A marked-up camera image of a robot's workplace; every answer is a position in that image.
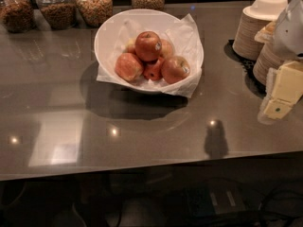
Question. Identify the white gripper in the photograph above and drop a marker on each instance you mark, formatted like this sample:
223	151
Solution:
290	37

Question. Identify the small middle red apple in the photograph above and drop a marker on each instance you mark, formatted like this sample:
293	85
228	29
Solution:
152	70

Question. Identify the back left pale apple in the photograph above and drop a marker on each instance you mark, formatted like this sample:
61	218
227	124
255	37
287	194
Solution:
130	46

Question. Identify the white bowl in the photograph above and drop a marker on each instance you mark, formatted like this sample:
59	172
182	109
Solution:
107	44

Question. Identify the black tray under stacks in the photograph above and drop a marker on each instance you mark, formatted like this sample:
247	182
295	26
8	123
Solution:
250	80

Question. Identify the front stack of paper bowls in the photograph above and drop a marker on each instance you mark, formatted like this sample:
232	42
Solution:
267	57

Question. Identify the stack of paper bowls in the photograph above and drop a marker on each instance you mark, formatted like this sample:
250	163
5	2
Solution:
253	19
267	57

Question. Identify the rear stack of paper bowls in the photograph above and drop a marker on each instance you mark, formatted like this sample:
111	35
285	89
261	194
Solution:
253	19

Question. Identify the white paper liner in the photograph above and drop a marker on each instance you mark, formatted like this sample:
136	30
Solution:
184	37

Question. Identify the dark box under table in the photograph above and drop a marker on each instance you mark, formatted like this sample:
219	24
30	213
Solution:
210	201

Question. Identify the far left glass jar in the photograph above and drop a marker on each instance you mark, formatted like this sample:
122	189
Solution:
16	15

